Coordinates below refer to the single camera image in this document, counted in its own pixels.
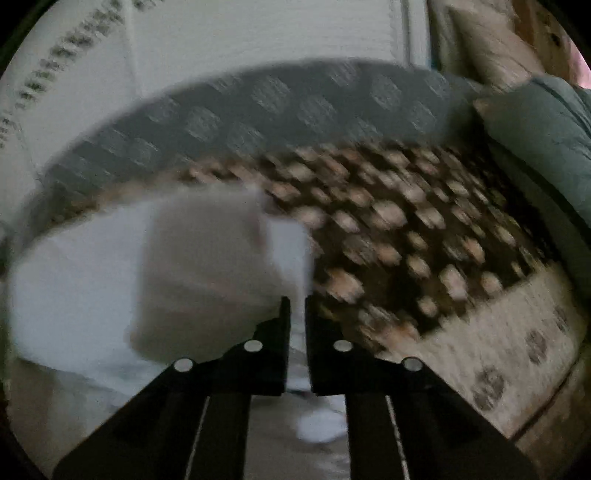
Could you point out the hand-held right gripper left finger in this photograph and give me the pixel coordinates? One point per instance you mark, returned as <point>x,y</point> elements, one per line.
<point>281,350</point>

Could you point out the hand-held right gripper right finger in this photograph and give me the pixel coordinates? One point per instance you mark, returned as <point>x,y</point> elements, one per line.
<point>316,355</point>

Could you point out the light blue down jacket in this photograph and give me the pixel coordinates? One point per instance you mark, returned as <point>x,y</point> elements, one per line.
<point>83,286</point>

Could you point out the brown floral blanket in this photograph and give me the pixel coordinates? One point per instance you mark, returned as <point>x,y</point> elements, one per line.
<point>415,230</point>

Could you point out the grey patterned bed headboard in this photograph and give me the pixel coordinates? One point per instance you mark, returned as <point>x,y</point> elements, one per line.
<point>231,120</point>

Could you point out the grey striped quilt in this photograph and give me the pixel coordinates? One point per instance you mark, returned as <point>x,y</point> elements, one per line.
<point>540,138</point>

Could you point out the white louvred wardrobe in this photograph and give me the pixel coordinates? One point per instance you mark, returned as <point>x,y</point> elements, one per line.
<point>254,32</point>

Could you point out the beige pillow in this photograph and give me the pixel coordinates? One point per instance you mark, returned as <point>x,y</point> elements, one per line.
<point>494,50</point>

